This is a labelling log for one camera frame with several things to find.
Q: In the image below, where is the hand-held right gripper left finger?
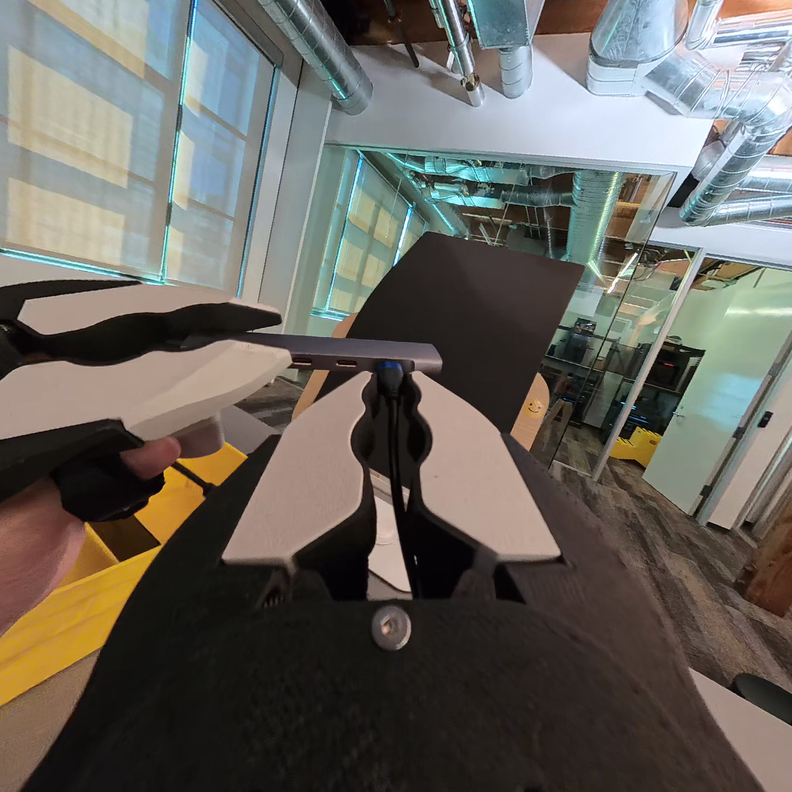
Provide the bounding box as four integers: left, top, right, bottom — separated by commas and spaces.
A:
219, 373, 378, 568

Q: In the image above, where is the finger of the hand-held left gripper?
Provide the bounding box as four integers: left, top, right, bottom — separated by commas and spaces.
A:
0, 338, 293, 459
16, 296, 283, 340

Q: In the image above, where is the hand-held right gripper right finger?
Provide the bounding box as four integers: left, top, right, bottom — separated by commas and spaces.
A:
403, 373, 564, 566

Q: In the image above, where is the black hub cable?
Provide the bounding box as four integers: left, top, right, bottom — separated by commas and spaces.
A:
172, 460, 215, 496

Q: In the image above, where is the blue plug cable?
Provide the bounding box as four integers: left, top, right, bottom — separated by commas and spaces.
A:
374, 361, 423, 600

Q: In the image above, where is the grey USB hub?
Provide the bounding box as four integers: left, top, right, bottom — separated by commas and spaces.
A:
235, 332, 444, 377

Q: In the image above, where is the person's left hand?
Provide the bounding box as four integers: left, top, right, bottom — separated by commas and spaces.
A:
0, 435, 183, 637

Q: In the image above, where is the white stand base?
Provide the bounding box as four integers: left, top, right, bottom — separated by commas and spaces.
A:
368, 498, 414, 596

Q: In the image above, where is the yellow plastic step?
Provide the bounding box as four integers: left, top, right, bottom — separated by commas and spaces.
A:
609, 432, 663, 469

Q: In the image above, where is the yellow plastic bin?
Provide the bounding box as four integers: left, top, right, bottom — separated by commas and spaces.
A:
0, 441, 248, 706

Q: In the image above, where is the black backdrop board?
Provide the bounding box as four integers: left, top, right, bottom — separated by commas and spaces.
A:
353, 232, 585, 462

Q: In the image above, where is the black equipment rack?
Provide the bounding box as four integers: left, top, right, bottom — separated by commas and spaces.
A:
551, 318, 706, 434

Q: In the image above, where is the black wrist rest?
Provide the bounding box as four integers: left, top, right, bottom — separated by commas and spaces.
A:
730, 673, 792, 726

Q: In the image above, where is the silver sprinkler pipe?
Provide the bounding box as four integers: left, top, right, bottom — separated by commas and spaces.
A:
429, 0, 488, 108

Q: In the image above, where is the wooden post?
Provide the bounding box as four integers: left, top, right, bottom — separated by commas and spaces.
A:
735, 507, 792, 618

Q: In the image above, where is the round silver duct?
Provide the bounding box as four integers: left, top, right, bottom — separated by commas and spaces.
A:
257, 0, 374, 116

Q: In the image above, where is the branching silver ventilation duct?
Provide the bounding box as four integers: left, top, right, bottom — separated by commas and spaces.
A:
585, 0, 792, 226

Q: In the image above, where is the rectangular silver duct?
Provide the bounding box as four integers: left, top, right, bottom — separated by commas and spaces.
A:
467, 0, 547, 100

